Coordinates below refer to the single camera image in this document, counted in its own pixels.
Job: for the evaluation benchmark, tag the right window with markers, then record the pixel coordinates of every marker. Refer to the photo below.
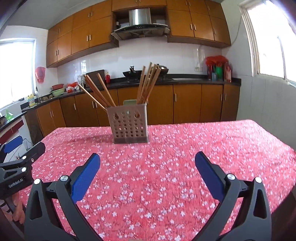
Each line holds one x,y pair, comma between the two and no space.
271,38

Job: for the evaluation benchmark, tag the green glass bottle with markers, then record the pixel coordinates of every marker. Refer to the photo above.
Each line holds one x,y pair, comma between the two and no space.
8,115

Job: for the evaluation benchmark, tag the window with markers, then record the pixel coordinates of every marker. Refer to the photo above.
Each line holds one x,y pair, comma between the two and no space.
271,38
17,69

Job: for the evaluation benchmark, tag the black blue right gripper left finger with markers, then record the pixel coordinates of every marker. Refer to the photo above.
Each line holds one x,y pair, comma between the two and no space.
52,211

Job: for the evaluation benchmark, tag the beige perforated utensil holder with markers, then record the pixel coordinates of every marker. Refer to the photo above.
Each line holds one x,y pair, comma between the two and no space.
128,123

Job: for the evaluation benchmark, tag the red plastic bag bundle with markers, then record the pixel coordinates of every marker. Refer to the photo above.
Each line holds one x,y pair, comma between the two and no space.
215,67

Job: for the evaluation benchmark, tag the orange upper wall cabinets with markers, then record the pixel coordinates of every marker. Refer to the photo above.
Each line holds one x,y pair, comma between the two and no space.
103,25

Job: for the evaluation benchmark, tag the steel range hood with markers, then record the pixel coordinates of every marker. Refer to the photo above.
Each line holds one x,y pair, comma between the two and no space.
140,23

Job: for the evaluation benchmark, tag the green bowl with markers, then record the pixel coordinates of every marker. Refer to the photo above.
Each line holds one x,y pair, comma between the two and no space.
58,92

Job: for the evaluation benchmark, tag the left window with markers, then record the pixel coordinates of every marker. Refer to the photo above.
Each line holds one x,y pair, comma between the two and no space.
17,69

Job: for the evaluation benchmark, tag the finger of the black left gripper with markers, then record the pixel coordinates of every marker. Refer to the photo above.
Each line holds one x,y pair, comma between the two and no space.
27,159

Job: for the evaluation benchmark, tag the red bottle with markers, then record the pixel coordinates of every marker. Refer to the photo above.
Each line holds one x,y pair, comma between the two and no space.
107,78

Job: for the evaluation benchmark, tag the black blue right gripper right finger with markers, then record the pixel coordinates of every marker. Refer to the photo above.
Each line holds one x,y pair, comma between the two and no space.
243,211

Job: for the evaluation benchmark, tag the black wok on stove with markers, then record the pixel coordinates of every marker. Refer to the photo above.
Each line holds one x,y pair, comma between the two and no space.
132,74

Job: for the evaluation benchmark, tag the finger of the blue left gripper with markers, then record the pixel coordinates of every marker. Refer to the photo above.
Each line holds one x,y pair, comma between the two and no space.
8,147

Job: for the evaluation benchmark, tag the red hanging bag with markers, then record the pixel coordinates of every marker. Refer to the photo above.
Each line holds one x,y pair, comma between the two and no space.
40,74

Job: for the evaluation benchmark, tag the red floral tablecloth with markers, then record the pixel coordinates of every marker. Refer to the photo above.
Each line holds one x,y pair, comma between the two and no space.
153,191

